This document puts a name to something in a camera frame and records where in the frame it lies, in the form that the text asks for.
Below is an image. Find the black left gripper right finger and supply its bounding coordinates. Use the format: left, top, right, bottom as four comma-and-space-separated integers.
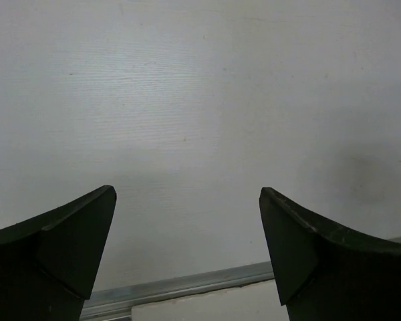
259, 187, 401, 320

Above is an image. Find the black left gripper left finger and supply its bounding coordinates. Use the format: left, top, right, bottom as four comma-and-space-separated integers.
0, 185, 117, 320

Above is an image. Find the aluminium table edge rail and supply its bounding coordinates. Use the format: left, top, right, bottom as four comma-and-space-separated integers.
80, 233, 401, 318

